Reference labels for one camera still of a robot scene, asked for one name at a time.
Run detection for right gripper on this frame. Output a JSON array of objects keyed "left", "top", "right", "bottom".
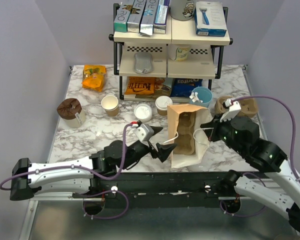
[{"left": 200, "top": 111, "right": 245, "bottom": 155}]

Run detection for brown paper coffee cup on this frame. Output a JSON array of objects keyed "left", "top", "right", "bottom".
[{"left": 157, "top": 108, "right": 168, "bottom": 116}]

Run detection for brown paper bag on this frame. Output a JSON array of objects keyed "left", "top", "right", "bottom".
[{"left": 167, "top": 104, "right": 213, "bottom": 168}]

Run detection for brown paper cups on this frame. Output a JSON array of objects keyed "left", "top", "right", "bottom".
[{"left": 101, "top": 95, "right": 119, "bottom": 117}]

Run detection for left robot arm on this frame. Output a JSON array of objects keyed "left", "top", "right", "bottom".
[{"left": 8, "top": 123, "right": 177, "bottom": 201}]

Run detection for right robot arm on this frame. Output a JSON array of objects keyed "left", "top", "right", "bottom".
[{"left": 200, "top": 115, "right": 300, "bottom": 232}]

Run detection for blue plastic cup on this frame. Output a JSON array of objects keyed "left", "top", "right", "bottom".
[{"left": 189, "top": 86, "right": 213, "bottom": 108}]

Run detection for white stirrers in cup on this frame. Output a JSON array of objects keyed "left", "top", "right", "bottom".
[{"left": 189, "top": 92, "right": 203, "bottom": 103}]

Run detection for blue Doritos bag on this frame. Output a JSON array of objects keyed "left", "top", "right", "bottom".
[{"left": 170, "top": 78, "right": 202, "bottom": 98}]

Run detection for orange Kettle chips bag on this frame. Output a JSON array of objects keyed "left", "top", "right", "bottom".
[{"left": 124, "top": 76, "right": 175, "bottom": 103}]

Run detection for two-tier shelf rack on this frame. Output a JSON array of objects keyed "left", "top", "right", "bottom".
[{"left": 108, "top": 16, "right": 233, "bottom": 101}]

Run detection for white printed cup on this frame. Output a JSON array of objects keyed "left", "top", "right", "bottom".
[{"left": 168, "top": 44, "right": 191, "bottom": 62}]

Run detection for grey sponge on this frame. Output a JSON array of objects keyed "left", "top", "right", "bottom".
[{"left": 134, "top": 52, "right": 154, "bottom": 74}]

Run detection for orange snack bag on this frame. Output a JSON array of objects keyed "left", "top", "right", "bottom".
[{"left": 81, "top": 65, "right": 107, "bottom": 92}]

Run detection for blue razor box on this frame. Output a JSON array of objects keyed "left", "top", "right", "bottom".
[{"left": 194, "top": 1, "right": 228, "bottom": 37}]

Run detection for purple white toothpaste box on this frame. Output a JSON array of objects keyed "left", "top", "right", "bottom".
[{"left": 153, "top": 0, "right": 170, "bottom": 34}]

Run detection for blue silver toothpaste box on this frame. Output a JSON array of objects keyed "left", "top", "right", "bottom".
[{"left": 139, "top": 0, "right": 159, "bottom": 36}]

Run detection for teal toothpaste box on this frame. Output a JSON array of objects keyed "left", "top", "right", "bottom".
[{"left": 113, "top": 0, "right": 135, "bottom": 33}]

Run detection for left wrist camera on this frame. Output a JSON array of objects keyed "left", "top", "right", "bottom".
[{"left": 133, "top": 123, "right": 155, "bottom": 143}]

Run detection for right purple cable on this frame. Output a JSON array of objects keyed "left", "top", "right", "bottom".
[{"left": 219, "top": 94, "right": 300, "bottom": 218}]

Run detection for purple cable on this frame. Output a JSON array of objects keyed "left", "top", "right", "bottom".
[
  {"left": 219, "top": 94, "right": 300, "bottom": 218},
  {"left": 0, "top": 122, "right": 141, "bottom": 220}
]

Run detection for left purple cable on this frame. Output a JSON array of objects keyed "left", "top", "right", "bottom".
[{"left": 0, "top": 122, "right": 141, "bottom": 220}]

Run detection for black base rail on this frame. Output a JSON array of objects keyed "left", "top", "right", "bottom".
[{"left": 67, "top": 171, "right": 256, "bottom": 210}]

